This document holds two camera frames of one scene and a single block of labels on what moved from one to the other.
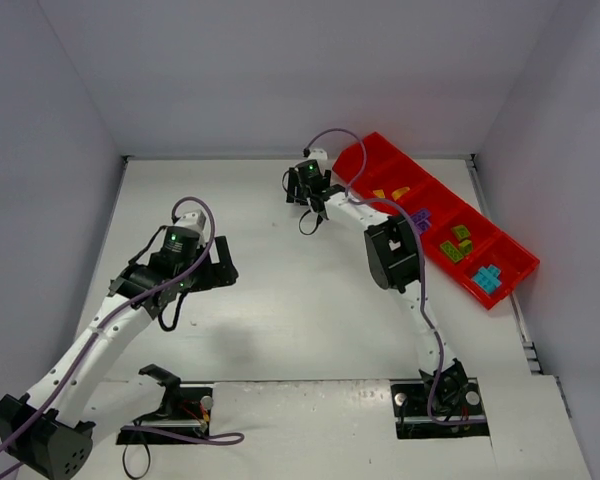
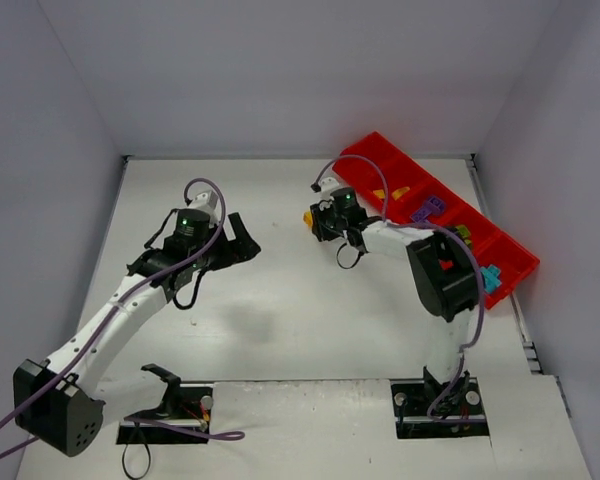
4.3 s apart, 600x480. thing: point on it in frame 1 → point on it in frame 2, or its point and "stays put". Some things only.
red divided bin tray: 459,239 stays put
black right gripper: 306,195 → 319,223
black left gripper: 216,270 → 228,245
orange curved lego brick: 400,192 stays put
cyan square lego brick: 488,278 stays put
